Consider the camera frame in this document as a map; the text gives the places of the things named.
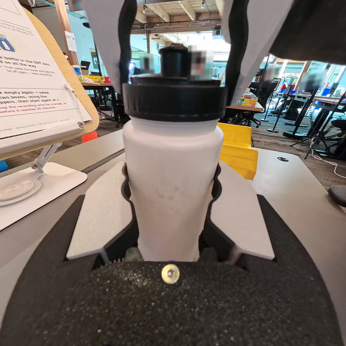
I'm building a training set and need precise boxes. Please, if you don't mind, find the yellow plastic bin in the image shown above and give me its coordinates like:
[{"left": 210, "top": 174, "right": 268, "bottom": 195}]
[{"left": 217, "top": 122, "right": 258, "bottom": 180}]

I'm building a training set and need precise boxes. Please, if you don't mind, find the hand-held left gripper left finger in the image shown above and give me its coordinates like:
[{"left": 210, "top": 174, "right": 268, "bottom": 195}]
[{"left": 66, "top": 162, "right": 139, "bottom": 264}]

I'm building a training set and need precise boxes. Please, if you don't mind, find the white floor cable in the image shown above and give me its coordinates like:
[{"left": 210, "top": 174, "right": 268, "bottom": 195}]
[{"left": 311, "top": 147, "right": 346, "bottom": 179}]

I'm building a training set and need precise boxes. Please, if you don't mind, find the instruction sheet on stand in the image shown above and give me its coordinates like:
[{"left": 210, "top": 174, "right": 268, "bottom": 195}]
[{"left": 0, "top": 0, "right": 100, "bottom": 231}]

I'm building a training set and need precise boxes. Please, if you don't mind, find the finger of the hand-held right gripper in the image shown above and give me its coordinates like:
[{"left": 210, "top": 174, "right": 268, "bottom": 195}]
[
  {"left": 82, "top": 0, "right": 138, "bottom": 94},
  {"left": 222, "top": 0, "right": 295, "bottom": 106}
]

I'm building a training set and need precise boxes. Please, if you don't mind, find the black bottle lid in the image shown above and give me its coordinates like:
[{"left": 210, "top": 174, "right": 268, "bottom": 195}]
[{"left": 122, "top": 45, "right": 228, "bottom": 123}]

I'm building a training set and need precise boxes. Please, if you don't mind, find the white plastic bottle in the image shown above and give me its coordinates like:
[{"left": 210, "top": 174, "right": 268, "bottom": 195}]
[{"left": 122, "top": 117, "right": 225, "bottom": 261}]

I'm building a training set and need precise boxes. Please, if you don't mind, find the row of coloured storage bins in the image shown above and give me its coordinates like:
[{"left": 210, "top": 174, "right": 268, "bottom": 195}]
[{"left": 81, "top": 75, "right": 111, "bottom": 83}]

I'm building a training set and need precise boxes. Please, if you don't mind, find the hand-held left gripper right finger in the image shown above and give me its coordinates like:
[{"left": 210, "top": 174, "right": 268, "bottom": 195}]
[{"left": 199, "top": 161, "right": 276, "bottom": 264}]

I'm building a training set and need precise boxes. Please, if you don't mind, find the person's right forearm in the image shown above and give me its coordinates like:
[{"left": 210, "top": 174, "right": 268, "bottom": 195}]
[{"left": 269, "top": 0, "right": 346, "bottom": 65}]

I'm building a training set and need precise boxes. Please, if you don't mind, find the black tripod stand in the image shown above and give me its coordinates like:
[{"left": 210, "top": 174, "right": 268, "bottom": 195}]
[{"left": 290, "top": 92, "right": 346, "bottom": 160}]

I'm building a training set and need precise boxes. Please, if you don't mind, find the printed instruction sheet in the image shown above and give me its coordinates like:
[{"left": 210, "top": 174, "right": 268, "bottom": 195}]
[{"left": 0, "top": 0, "right": 93, "bottom": 139}]

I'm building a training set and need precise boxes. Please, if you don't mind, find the wooden ceiling post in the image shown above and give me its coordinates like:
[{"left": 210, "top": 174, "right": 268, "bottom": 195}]
[{"left": 54, "top": 0, "right": 79, "bottom": 65}]

